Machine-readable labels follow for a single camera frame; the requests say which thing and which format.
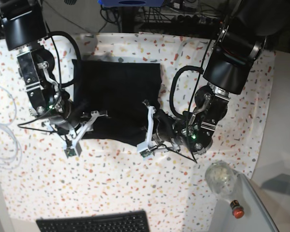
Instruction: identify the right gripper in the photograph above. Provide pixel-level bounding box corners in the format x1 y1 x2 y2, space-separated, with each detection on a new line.
17 45 108 132

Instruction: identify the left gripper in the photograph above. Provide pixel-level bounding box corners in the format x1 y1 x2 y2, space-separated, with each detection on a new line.
142 83 230 155

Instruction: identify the black t-shirt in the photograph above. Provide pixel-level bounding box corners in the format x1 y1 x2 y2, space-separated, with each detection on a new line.
73 60 162 146

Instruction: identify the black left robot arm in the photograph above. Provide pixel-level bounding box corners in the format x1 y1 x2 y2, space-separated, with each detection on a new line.
137 0 290 158

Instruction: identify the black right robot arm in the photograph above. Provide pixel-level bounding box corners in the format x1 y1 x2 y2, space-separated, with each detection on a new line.
0 0 98 139

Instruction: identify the terrazzo pattern tablecloth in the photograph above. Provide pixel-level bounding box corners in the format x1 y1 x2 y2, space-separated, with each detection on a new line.
0 40 276 232

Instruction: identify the black power strip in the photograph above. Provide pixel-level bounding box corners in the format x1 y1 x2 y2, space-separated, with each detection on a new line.
171 14 220 25

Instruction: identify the clear jar with yellow content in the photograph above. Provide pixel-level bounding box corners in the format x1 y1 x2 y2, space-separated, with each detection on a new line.
205 160 237 203

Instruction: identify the blue white device top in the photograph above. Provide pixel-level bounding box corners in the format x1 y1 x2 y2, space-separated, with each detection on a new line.
98 0 165 7

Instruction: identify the black keyboard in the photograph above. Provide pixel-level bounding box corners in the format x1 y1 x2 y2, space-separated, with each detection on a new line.
36 210 150 232

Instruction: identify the red emergency stop button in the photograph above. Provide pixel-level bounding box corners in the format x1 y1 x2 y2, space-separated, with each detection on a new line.
230 200 245 219

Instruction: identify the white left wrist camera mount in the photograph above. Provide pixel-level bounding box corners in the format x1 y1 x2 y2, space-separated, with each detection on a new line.
136 105 181 160

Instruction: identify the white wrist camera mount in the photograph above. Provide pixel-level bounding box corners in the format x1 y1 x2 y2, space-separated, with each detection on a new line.
136 105 181 160
42 110 106 159

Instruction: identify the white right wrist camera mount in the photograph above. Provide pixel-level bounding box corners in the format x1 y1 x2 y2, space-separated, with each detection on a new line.
42 110 106 159

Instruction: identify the grey coiled cable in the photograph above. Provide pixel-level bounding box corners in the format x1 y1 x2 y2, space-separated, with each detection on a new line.
0 83 23 170

